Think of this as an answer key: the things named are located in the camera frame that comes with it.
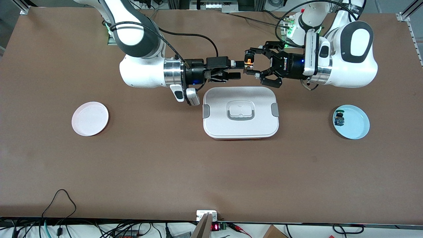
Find white lunch box grey latches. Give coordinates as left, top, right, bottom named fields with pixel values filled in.
left=202, top=87, right=280, bottom=140

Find grey control box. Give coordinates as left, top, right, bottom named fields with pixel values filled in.
left=190, top=0, right=239, bottom=13

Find light blue plate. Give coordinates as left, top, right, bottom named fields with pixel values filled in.
left=332, top=105, right=370, bottom=140

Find pink plate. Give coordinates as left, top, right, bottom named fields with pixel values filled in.
left=71, top=101, right=109, bottom=137

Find perforated white metal strip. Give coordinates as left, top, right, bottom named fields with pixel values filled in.
left=408, top=20, right=423, bottom=68

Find red clip lead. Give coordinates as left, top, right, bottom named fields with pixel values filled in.
left=228, top=223, right=251, bottom=238

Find brown cardboard box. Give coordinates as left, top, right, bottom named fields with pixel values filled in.
left=263, top=225, right=288, bottom=238

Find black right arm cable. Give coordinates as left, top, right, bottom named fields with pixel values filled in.
left=109, top=21, right=219, bottom=70

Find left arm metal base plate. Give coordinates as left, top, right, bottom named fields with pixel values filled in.
left=281, top=19, right=298, bottom=49

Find black cable to arm base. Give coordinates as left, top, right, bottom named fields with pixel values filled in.
left=225, top=10, right=285, bottom=27

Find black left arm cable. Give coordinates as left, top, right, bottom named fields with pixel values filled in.
left=275, top=0, right=364, bottom=48

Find aluminium frame profile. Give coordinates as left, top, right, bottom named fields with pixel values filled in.
left=396, top=0, right=423, bottom=22
left=12, top=0, right=35, bottom=15

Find white mounting bracket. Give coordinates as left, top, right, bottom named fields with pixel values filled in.
left=196, top=210, right=218, bottom=221

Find aluminium camera pole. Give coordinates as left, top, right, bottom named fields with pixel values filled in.
left=191, top=213, right=212, bottom=238

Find black cable coil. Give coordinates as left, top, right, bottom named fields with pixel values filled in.
left=332, top=224, right=364, bottom=234

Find black looped cable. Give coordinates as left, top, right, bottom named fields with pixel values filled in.
left=41, top=189, right=77, bottom=228

